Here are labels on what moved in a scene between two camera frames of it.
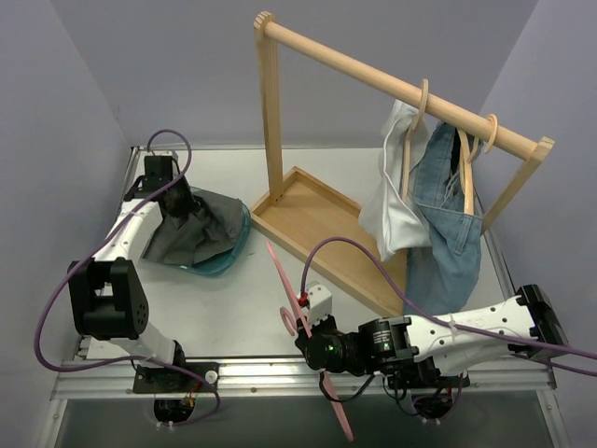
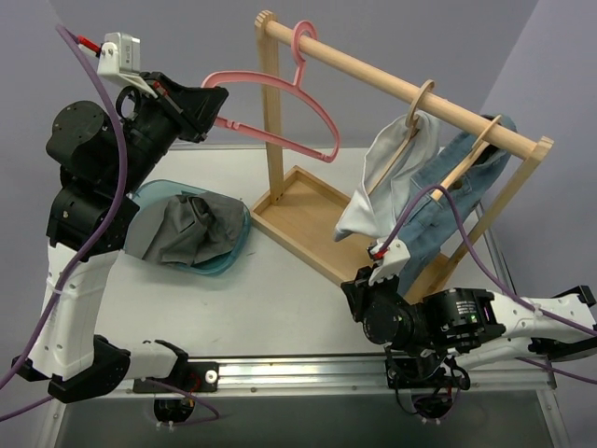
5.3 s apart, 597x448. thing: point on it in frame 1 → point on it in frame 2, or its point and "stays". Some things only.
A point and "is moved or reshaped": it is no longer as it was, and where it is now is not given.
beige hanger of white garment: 409,138 → 412,120
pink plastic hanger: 294,321 → 302,31
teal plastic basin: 225,260 stays
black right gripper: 305,340 → 353,293
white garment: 392,223 is moved or reshaped
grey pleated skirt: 191,240 stays
